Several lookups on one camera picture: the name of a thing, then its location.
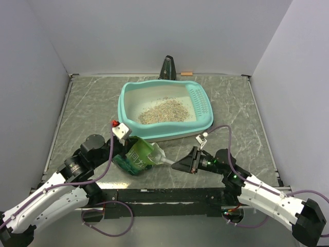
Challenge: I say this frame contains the teal litter box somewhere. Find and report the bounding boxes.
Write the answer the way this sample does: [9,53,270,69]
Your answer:
[118,79,214,142]

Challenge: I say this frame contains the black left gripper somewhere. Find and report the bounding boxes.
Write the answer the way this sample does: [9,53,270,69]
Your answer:
[92,135,138,168]

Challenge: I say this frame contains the small orange block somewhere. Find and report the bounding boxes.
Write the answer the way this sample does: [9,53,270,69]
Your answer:
[180,72,193,76]

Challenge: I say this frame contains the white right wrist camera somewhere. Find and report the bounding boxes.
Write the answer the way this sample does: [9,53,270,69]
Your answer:
[195,132,208,150]

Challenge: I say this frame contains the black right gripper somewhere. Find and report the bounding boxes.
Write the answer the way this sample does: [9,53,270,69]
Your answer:
[172,146,227,175]

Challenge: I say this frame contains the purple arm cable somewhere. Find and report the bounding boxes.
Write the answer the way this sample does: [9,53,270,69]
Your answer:
[205,125,329,237]
[0,123,134,236]

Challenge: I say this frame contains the cat litter pile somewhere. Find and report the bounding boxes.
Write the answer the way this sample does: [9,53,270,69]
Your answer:
[138,98,190,125]

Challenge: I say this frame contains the green litter bag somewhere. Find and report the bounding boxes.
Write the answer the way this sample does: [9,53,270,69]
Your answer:
[112,136,156,175]

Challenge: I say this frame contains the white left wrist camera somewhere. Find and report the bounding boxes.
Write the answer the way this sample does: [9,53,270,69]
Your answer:
[111,120,132,141]

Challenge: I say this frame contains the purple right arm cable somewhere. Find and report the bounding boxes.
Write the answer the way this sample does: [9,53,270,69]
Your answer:
[205,125,329,237]

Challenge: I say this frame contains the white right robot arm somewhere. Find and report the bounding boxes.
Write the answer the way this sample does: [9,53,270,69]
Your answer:
[171,147,326,246]

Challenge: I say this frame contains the clear plastic scoop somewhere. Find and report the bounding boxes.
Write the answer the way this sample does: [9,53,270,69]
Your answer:
[148,143,175,166]

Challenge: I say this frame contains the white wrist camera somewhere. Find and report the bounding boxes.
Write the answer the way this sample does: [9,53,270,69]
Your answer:
[111,120,132,141]
[195,132,208,150]

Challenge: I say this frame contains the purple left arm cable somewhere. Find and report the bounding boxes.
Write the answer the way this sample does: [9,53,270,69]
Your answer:
[0,123,134,236]

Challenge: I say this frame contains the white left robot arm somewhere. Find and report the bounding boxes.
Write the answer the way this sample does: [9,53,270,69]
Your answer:
[1,134,126,246]

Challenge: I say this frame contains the black metronome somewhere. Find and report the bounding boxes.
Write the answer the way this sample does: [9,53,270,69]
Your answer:
[158,55,177,80]

